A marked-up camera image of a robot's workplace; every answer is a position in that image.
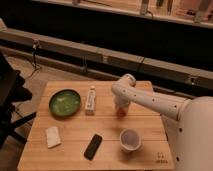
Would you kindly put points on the white tube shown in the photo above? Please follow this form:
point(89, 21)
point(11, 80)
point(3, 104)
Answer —
point(90, 101)

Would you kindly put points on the black chair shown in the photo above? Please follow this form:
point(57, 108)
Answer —
point(11, 90)

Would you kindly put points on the black remote control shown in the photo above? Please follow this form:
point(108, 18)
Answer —
point(93, 147)

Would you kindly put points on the white sponge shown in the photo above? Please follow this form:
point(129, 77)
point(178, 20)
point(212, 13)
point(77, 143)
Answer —
point(53, 137)

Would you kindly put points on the green bowl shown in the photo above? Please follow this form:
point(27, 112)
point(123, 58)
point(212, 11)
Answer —
point(64, 103)

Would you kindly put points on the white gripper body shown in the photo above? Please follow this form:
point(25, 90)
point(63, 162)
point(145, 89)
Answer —
point(121, 102)

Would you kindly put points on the wooden folding table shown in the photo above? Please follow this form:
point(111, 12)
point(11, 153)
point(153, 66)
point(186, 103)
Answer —
point(77, 131)

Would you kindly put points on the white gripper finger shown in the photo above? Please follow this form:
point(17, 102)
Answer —
point(126, 109)

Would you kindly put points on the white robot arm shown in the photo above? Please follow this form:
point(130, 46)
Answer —
point(194, 150)

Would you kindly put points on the red pepper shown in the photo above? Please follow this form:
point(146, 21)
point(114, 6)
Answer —
point(121, 111)

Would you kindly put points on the white paper cup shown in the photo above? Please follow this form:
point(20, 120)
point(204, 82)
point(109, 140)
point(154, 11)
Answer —
point(130, 140)

